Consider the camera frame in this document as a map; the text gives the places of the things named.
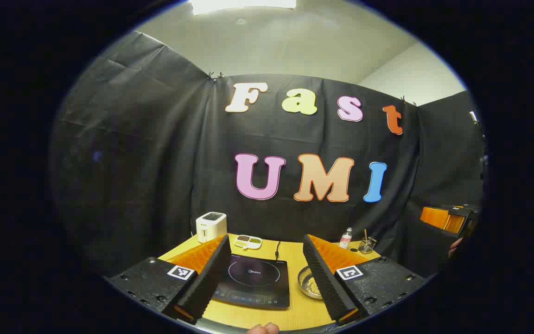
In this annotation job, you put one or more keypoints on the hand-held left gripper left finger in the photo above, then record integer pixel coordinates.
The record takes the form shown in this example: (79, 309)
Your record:
(206, 278)

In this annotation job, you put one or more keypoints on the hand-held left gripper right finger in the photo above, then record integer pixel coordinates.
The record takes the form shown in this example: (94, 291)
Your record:
(325, 278)

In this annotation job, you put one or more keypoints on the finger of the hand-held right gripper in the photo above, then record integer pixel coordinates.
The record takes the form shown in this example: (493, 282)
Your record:
(436, 217)

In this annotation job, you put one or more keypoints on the pile of soybeans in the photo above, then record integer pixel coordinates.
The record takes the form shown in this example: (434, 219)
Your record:
(312, 287)

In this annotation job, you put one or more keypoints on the black induction cooktop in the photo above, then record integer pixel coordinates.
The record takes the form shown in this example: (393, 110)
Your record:
(253, 278)

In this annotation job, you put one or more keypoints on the small clear bottle pink label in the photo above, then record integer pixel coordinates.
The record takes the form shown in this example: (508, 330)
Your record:
(345, 239)

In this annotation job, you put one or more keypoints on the white toaster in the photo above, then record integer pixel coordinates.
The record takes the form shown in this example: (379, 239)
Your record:
(210, 227)

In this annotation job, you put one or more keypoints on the glass jar with sticks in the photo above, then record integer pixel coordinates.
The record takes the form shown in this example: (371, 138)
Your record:
(366, 245)

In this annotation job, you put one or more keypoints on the white divided dish of beans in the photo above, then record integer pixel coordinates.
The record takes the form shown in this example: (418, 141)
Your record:
(247, 241)

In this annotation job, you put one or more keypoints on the dark metal stand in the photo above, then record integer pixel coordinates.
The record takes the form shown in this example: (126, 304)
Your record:
(479, 139)

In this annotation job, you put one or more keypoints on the black cloth clip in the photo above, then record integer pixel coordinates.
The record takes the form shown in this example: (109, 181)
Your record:
(408, 101)
(216, 75)

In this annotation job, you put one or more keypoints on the black backdrop cloth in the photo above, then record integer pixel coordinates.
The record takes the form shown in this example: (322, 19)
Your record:
(155, 162)

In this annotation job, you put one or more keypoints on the ceiling light panel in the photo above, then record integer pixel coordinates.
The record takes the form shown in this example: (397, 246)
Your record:
(244, 5)

